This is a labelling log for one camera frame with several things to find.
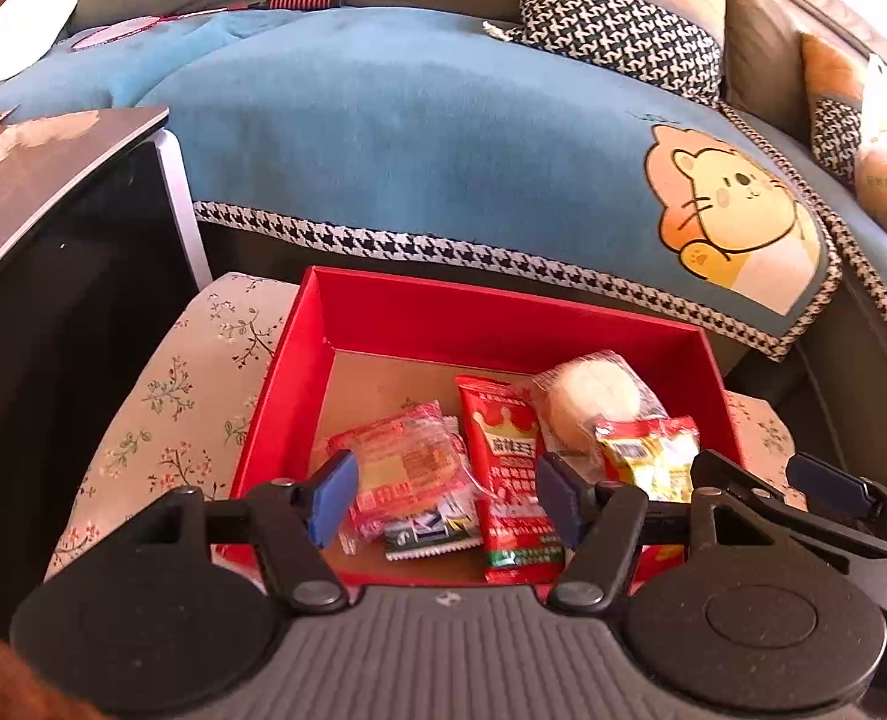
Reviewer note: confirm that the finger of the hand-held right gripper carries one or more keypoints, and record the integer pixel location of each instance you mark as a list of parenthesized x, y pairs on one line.
[(826, 529), (826, 484)]

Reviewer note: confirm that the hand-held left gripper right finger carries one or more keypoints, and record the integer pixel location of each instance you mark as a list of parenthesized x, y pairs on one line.
[(560, 499)]

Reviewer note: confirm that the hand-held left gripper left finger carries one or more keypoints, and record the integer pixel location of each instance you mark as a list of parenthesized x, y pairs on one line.
[(331, 499)]

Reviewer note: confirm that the red spicy snack packet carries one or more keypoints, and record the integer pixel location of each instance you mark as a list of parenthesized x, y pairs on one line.
[(507, 465)]

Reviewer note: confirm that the red clear candy packet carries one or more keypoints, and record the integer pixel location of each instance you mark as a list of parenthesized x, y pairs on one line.
[(406, 465)]

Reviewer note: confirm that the yellow red snack packet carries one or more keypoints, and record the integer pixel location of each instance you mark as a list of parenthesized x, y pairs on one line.
[(638, 457)]

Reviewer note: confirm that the white green wafer packet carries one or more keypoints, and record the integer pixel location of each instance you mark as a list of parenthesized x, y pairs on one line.
[(428, 536)]

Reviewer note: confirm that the clear packet with white bun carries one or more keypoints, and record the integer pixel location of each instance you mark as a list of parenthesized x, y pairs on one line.
[(601, 394)]

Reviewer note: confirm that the red cardboard box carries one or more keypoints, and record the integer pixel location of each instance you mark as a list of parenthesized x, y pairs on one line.
[(443, 315)]

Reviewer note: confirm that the blue houndstooth edged sofa cover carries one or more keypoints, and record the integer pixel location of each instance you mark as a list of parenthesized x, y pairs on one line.
[(826, 180)]

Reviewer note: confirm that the black side table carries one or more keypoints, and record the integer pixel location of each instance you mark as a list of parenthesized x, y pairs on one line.
[(53, 352)]

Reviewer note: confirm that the brown fuzzy cloth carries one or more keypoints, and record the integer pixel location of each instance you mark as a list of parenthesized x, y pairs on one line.
[(8, 675)]

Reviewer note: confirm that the blue lion print sofa cover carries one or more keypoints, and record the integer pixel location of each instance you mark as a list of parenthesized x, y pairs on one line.
[(413, 127)]

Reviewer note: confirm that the small white object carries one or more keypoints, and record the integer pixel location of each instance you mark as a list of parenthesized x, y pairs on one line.
[(500, 30)]

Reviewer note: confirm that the red badminton racket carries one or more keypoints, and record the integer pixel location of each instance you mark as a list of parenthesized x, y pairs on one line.
[(297, 3)]

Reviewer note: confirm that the white cloth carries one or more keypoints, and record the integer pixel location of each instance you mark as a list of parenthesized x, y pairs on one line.
[(23, 22)]

